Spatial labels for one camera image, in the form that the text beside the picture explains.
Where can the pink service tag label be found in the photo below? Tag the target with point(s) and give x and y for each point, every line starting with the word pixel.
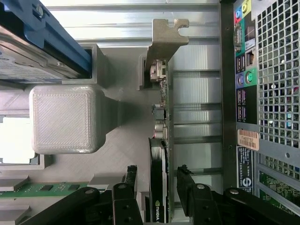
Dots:
pixel 248 139

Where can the grey printed part rack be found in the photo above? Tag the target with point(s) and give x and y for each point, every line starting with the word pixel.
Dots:
pixel 65 119

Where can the green RAM stick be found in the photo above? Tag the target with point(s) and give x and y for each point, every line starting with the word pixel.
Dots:
pixel 35 189

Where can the silver CPU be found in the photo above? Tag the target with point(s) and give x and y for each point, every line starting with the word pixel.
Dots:
pixel 16 140

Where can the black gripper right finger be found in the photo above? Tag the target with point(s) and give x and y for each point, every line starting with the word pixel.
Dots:
pixel 199 206

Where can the hard disk with blue carrier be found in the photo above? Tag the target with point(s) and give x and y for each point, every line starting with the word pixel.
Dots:
pixel 35 47

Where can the black open PC case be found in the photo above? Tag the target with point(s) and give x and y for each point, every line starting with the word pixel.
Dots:
pixel 227 70

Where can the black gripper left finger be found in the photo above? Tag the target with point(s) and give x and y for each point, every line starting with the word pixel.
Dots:
pixel 124 206

